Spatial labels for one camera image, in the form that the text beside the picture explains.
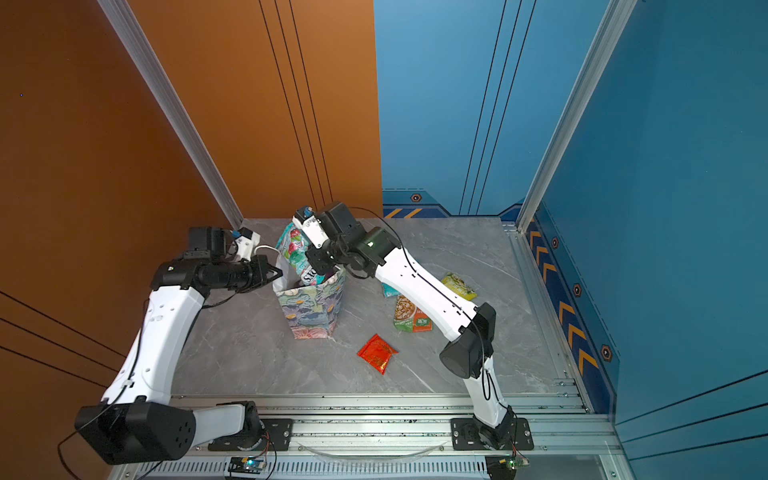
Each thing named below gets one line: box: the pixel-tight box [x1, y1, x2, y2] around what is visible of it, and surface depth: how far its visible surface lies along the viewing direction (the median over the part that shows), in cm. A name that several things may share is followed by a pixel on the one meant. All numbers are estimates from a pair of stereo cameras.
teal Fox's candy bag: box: [276, 222, 330, 285], surface depth 74 cm
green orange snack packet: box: [393, 295, 433, 333], surface depth 95 cm
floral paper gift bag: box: [272, 253, 346, 340], surface depth 78 cm
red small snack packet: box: [357, 333, 399, 375], surface depth 88 cm
